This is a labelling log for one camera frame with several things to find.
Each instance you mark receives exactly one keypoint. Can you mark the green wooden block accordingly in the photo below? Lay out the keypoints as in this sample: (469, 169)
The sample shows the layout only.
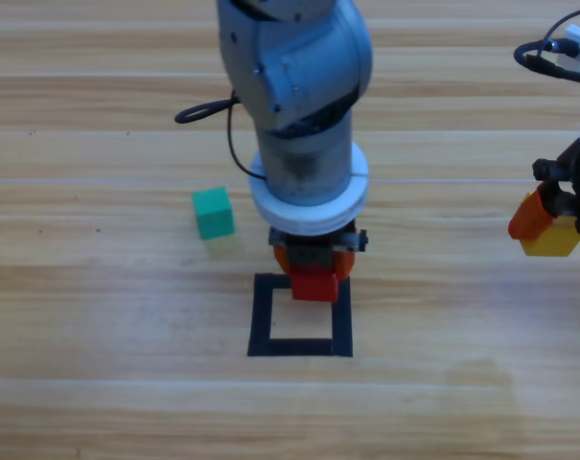
(213, 213)

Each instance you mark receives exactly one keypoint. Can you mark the yellow wooden block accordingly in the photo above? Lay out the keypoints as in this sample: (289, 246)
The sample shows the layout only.
(553, 242)

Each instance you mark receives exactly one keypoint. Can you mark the red wooden block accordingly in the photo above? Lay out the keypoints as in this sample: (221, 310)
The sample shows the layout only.
(313, 287)

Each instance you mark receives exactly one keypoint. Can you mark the black tape square outline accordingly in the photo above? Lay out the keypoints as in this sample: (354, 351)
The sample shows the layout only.
(261, 326)

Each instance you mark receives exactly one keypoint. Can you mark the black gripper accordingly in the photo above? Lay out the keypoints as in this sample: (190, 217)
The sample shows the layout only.
(308, 254)
(565, 184)

